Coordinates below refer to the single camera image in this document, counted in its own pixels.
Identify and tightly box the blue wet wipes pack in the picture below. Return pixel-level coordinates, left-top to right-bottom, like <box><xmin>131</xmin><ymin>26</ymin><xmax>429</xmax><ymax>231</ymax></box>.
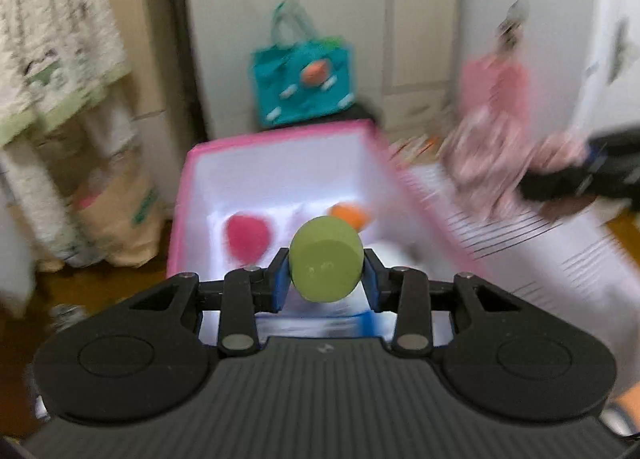
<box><xmin>255</xmin><ymin>298</ymin><xmax>397</xmax><ymax>341</ymax></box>

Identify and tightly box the teal felt bag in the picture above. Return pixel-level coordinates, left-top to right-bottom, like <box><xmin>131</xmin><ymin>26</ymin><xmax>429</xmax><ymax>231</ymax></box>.
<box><xmin>250</xmin><ymin>0</ymin><xmax>357</xmax><ymax>128</ymax></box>

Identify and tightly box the grey floor object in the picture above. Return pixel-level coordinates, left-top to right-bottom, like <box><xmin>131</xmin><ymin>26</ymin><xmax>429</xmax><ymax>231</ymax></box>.
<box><xmin>49</xmin><ymin>303</ymin><xmax>88</xmax><ymax>332</ymax></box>

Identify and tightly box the green foam cylinder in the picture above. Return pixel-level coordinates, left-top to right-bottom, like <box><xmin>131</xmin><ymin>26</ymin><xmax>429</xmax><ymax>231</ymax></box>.
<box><xmin>290</xmin><ymin>216</ymin><xmax>365</xmax><ymax>303</ymax></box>

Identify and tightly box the brown paper sack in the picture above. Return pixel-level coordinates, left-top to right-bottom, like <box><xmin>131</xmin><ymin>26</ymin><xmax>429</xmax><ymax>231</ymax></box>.
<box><xmin>72</xmin><ymin>146</ymin><xmax>168</xmax><ymax>267</ymax></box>

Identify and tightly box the pink floral cloth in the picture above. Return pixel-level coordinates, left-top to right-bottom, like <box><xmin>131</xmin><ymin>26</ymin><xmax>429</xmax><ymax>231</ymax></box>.
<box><xmin>440</xmin><ymin>109</ymin><xmax>591</xmax><ymax>220</ymax></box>

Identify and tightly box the pink paper bag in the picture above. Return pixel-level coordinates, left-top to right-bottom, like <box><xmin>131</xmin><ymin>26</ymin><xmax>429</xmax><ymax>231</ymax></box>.
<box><xmin>459</xmin><ymin>55</ymin><xmax>532</xmax><ymax>126</ymax></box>

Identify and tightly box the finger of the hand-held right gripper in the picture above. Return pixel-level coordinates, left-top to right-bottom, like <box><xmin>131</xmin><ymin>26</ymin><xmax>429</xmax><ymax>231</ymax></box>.
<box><xmin>520</xmin><ymin>165</ymin><xmax>593</xmax><ymax>203</ymax></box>

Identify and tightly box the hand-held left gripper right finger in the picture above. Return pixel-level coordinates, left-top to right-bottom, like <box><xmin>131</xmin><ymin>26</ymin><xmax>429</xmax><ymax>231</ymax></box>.
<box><xmin>362</xmin><ymin>249</ymin><xmax>508</xmax><ymax>357</ymax></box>

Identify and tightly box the orange soft toy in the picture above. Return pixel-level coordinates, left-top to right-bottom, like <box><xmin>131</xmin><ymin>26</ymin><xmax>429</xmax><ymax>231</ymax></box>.
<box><xmin>327</xmin><ymin>204</ymin><xmax>374</xmax><ymax>233</ymax></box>

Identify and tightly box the pink storage box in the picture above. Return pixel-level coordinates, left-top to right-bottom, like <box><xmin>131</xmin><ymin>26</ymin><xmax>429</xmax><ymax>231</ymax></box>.
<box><xmin>167</xmin><ymin>119</ymin><xmax>486</xmax><ymax>340</ymax></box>

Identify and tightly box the pink fluffy ball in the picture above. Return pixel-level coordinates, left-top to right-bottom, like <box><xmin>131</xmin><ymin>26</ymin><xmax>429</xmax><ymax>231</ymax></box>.
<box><xmin>225</xmin><ymin>214</ymin><xmax>277</xmax><ymax>271</ymax></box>

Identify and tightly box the black stool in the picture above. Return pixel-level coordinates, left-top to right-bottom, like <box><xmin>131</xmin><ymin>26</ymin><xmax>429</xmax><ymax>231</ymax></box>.
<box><xmin>260</xmin><ymin>103</ymin><xmax>387</xmax><ymax>134</ymax></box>

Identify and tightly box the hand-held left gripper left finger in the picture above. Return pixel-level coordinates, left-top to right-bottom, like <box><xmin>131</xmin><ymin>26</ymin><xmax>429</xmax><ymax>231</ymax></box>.
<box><xmin>129</xmin><ymin>249</ymin><xmax>292</xmax><ymax>357</ymax></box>

